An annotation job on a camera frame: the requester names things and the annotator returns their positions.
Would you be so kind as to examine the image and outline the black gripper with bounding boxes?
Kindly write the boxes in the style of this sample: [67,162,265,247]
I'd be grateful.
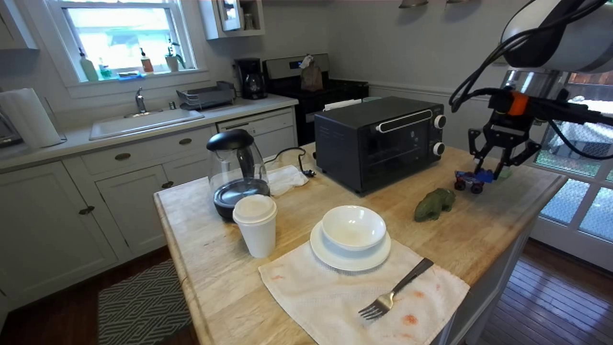
[466,112,542,174]

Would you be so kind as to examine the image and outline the small toy car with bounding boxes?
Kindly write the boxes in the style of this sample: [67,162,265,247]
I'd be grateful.
[452,170,487,195]

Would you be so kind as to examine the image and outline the green toy animal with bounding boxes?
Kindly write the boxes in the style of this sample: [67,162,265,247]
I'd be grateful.
[412,185,458,224]

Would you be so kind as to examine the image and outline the white glass pane door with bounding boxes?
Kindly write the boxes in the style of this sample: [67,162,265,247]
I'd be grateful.
[510,63,613,273]

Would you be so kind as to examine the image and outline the black toaster oven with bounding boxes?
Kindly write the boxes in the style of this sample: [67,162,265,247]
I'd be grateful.
[313,93,449,197]

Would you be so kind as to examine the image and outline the white bowl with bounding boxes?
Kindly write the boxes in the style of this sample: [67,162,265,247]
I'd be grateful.
[318,202,389,252]

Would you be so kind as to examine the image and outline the silver fork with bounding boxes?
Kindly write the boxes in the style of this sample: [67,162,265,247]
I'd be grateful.
[357,256,435,321]

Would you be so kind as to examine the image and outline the white plate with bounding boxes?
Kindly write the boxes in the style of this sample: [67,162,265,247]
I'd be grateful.
[309,218,393,273]

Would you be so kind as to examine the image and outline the black steel stove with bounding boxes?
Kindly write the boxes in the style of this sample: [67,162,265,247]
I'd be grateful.
[263,53,372,147]

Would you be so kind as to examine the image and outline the brown paper bag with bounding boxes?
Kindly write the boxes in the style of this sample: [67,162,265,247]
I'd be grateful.
[299,53,326,93]

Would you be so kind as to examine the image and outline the folded white napkin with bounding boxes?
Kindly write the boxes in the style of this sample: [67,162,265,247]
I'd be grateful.
[265,162,311,199]

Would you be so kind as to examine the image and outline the stained white cloth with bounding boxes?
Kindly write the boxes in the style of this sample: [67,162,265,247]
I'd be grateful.
[257,237,472,345]

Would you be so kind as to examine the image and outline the white paper cup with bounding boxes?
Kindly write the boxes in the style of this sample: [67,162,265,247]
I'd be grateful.
[232,193,280,260]

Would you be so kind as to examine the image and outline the black coffee maker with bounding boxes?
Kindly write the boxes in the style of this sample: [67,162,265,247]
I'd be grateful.
[232,57,269,101]

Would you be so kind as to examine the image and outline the glass electric kettle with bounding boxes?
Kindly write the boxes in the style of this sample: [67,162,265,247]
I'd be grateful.
[205,128,272,224]

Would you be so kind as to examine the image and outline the grey dish rack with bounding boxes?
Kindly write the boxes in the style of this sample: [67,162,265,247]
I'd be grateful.
[175,80,238,110]

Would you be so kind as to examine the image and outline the small potted plant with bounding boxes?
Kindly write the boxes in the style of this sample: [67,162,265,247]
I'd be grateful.
[163,38,188,72]

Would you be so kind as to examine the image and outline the white kitchen sink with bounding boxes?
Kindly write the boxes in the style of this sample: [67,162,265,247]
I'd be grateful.
[88,107,207,141]

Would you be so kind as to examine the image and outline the chrome faucet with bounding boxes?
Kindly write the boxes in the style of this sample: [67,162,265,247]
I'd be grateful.
[133,86,150,116]

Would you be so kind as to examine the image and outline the white counter cabinets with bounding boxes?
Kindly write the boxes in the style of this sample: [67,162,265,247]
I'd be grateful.
[0,93,301,314]

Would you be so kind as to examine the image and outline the patterned grey floor mat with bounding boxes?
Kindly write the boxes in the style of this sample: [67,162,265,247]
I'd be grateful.
[96,256,194,345]

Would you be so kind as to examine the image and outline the kitchen window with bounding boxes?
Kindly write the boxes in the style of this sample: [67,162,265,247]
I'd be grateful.
[44,0,198,84]

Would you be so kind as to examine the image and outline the green soap bottle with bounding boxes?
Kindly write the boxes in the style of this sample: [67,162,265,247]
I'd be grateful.
[77,49,102,82]

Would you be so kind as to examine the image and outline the white paper towel roll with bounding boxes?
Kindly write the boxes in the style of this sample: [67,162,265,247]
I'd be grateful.
[0,86,65,149]

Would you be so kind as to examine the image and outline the black power cord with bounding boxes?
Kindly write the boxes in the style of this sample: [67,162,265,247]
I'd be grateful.
[263,145,318,179]

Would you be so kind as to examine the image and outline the white wall cabinet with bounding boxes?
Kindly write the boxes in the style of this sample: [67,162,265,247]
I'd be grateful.
[198,0,267,41]

